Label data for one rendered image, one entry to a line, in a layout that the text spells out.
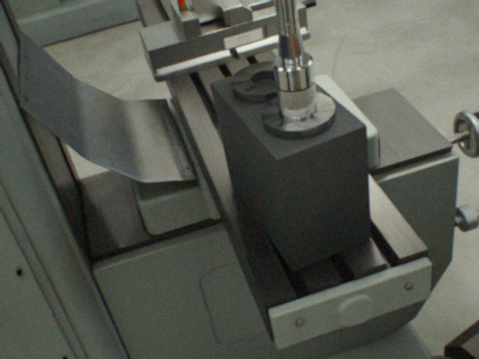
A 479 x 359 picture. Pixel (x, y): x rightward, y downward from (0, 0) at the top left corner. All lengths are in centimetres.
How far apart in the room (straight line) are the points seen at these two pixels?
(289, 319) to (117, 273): 53
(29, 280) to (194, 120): 41
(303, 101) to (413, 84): 232
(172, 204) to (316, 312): 46
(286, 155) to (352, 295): 22
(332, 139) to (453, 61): 250
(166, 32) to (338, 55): 204
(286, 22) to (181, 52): 64
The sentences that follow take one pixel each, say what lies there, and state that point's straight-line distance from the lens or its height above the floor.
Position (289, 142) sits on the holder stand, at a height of 113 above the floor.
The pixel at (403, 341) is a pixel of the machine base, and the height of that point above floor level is 20.
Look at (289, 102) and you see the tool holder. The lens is 73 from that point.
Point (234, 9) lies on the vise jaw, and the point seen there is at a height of 104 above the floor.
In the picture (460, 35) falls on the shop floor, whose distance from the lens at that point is 346.
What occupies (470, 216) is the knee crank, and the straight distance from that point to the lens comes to 150.
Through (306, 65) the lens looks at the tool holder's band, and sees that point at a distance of 72.
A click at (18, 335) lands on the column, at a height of 67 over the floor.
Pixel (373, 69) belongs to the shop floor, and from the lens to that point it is 317.
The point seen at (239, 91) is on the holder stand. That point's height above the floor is 114.
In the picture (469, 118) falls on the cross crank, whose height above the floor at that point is 69.
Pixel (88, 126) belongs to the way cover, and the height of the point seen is 96.
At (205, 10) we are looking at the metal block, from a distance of 133.
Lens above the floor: 155
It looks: 38 degrees down
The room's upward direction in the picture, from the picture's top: 11 degrees counter-clockwise
